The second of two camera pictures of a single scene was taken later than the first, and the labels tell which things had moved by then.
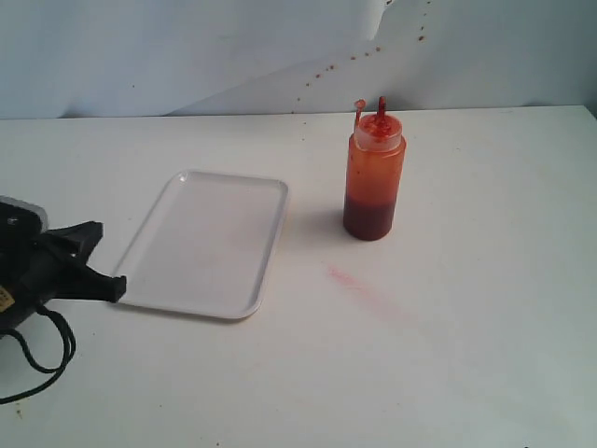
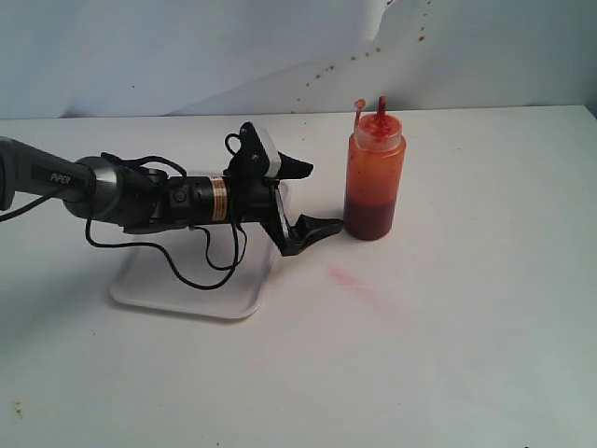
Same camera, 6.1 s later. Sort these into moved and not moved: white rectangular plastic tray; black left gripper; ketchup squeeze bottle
Moved: black left gripper
Not moved: white rectangular plastic tray; ketchup squeeze bottle
